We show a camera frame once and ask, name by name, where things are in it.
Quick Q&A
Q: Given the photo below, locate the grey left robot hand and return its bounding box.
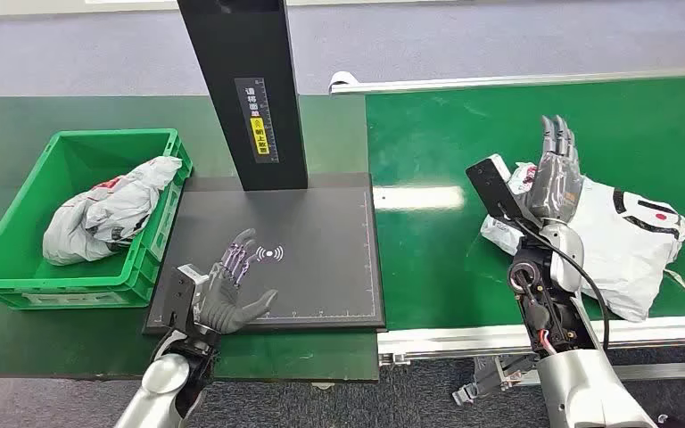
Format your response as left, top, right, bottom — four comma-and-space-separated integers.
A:
196, 227, 280, 339

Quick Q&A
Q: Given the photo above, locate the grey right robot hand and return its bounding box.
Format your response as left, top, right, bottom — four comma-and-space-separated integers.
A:
525, 114, 585, 226

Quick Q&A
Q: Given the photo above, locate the large white poly bag package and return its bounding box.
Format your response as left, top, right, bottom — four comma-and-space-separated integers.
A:
480, 154, 685, 325

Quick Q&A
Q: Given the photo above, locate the black weighing device with column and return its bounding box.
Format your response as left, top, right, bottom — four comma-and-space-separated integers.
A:
143, 0, 387, 337

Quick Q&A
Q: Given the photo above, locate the crumpled grey poly bag package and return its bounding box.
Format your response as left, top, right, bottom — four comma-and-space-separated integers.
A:
42, 155, 185, 268

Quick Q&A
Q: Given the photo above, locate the green plastic basket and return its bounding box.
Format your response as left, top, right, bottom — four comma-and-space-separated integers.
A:
0, 128, 194, 312

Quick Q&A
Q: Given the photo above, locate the black and yellow label sticker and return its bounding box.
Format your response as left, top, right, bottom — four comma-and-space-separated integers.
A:
234, 77, 281, 165

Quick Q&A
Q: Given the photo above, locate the dark green table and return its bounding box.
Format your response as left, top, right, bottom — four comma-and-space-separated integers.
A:
0, 94, 382, 384

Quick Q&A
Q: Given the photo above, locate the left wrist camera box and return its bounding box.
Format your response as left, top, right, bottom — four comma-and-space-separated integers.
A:
161, 264, 210, 332

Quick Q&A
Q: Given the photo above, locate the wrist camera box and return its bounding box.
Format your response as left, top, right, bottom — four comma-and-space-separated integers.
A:
465, 155, 538, 230
161, 264, 210, 332

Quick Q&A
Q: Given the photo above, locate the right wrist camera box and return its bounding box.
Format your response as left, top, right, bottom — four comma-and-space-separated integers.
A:
465, 155, 538, 230

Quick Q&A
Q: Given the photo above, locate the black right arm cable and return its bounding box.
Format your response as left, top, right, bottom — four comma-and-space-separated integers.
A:
497, 202, 612, 356

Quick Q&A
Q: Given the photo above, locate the green conveyor belt with frame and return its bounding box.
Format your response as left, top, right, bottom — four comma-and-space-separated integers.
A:
327, 64, 685, 368

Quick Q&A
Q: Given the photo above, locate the metal bracket under conveyor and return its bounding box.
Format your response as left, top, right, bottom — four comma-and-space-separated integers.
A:
450, 353, 540, 408

